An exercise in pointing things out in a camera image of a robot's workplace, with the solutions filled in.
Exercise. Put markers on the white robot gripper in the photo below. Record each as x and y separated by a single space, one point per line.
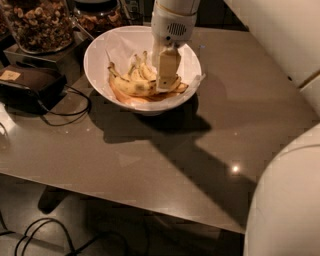
170 28

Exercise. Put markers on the spotted yellow banana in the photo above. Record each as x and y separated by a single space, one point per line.
139 82

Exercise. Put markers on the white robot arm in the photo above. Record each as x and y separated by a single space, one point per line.
284 214

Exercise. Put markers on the yellow banana bunch at back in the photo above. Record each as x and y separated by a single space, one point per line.
176 88

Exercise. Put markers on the white paper bowl liner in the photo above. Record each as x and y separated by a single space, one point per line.
132 76

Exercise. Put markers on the white ceramic bowl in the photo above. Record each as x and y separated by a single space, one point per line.
100 63

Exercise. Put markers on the orange-yellow banana at left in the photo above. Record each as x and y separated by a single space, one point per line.
124 98

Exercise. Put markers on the glass jar of dried fruit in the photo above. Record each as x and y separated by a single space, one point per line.
98 16

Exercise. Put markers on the dark metal jar stand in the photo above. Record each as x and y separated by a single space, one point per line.
68 61

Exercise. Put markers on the glass jar of mixed nuts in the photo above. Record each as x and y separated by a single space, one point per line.
38 26

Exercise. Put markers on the black box with label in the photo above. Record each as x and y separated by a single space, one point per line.
30 89

